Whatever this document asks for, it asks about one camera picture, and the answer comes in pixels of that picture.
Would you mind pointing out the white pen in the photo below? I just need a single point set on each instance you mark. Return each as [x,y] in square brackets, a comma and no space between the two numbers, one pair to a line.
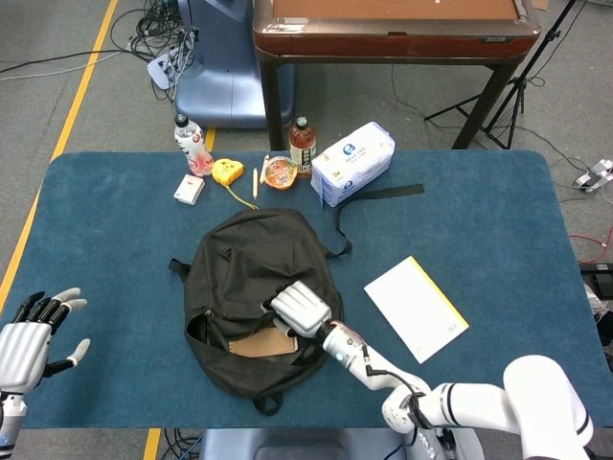
[263,172]

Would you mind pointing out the grey-blue robot torso base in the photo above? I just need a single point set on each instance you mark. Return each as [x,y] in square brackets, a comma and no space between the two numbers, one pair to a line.
[287,445]

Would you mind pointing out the beige pencil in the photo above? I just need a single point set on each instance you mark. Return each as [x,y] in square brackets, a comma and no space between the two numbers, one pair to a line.
[256,182]

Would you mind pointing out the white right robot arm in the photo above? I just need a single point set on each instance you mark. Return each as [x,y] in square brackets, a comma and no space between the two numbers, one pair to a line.
[479,397]

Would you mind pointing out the white tissue pack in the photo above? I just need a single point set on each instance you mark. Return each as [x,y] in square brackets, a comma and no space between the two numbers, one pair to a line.
[352,163]

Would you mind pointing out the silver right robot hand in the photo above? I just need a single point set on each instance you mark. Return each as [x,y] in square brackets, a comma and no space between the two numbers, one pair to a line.
[301,309]

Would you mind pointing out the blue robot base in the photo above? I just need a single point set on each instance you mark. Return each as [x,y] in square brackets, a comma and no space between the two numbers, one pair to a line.
[225,81]

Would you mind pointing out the white yellow-edged booklet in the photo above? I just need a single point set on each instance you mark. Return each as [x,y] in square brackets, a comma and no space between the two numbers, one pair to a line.
[412,306]

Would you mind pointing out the orange jelly cup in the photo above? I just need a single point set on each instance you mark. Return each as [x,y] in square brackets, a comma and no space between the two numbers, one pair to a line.
[280,173]

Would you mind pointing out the white power strip with plugs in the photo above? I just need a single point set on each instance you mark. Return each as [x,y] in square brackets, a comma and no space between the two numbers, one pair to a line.
[160,72]

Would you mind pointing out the brown kraft spiral notebook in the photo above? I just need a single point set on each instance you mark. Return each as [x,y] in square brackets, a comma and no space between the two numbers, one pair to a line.
[263,342]

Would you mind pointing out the small white box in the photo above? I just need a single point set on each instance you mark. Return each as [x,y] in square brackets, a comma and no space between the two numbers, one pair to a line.
[189,189]

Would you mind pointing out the blue table mat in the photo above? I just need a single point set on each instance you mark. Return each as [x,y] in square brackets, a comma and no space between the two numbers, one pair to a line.
[120,239]

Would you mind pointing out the brown tea bottle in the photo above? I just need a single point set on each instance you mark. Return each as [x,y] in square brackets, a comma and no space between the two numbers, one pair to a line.
[302,148]

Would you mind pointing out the white pink drink bottle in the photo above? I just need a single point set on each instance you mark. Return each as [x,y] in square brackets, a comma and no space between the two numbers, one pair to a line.
[194,144]

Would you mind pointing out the white grey power strip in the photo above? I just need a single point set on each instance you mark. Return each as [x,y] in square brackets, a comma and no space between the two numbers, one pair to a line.
[596,175]

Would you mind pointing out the cardboard box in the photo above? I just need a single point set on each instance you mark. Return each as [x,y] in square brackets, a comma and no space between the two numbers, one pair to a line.
[541,4]

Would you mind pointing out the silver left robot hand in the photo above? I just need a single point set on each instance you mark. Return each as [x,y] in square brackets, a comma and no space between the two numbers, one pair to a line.
[21,350]

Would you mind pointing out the black tripod stand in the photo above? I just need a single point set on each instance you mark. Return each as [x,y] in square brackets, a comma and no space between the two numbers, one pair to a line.
[515,91]

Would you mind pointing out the brown mahjong table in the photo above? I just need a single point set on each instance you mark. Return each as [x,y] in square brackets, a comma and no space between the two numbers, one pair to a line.
[383,45]

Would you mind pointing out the black fabric backpack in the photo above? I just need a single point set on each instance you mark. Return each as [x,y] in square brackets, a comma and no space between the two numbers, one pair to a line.
[230,254]

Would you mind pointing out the yellow tape measure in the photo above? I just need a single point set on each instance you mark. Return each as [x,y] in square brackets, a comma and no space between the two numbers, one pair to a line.
[226,171]

